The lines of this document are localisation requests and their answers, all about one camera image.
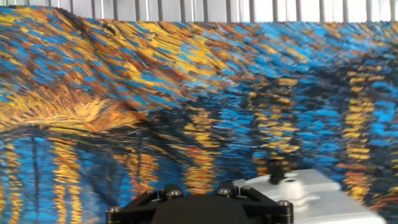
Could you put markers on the white drawer with knob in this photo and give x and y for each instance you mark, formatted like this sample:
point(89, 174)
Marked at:
point(326, 205)

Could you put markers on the starry night painted tablecloth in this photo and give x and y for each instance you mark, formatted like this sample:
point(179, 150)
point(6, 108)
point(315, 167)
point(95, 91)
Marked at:
point(186, 93)

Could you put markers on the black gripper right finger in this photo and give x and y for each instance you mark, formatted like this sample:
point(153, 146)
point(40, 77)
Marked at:
point(264, 208)

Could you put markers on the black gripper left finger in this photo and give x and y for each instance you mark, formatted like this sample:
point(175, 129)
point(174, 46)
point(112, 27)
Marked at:
point(136, 208)

